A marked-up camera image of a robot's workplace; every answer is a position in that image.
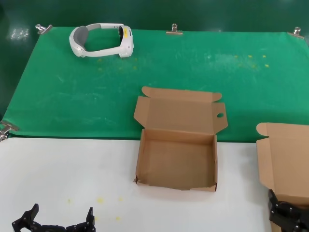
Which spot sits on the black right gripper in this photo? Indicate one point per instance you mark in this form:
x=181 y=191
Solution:
x=299 y=220

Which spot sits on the green table mat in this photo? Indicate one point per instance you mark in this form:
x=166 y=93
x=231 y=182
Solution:
x=72 y=96

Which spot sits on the silver binder clip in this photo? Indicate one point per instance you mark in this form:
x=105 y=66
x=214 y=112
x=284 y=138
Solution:
x=46 y=29
x=8 y=126
x=297 y=33
x=174 y=32

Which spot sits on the white VR headset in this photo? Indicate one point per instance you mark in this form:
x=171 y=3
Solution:
x=126 y=41

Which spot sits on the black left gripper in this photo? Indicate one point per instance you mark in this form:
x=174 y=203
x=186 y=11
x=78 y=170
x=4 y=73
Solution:
x=49 y=228

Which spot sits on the open cardboard box with hole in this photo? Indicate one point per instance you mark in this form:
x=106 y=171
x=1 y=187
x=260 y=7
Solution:
x=178 y=164

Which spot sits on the white table sheet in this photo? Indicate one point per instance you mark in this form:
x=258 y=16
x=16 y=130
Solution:
x=72 y=169

